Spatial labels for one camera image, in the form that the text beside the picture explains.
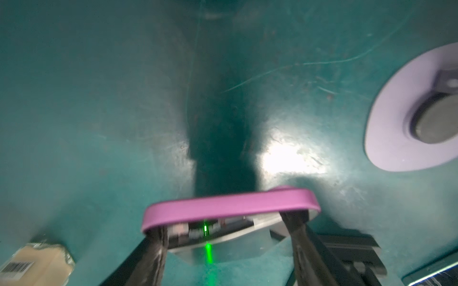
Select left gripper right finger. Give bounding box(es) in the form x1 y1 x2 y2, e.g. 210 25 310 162
280 210 358 286

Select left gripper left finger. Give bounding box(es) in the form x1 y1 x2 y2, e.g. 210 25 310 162
101 226 169 286

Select purple case phone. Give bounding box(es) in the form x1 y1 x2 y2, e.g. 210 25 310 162
141 185 322 265

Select purple round stand centre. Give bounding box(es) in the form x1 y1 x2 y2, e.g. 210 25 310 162
364 43 458 172

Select small jar black lid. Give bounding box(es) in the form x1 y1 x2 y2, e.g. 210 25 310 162
1 243 75 286

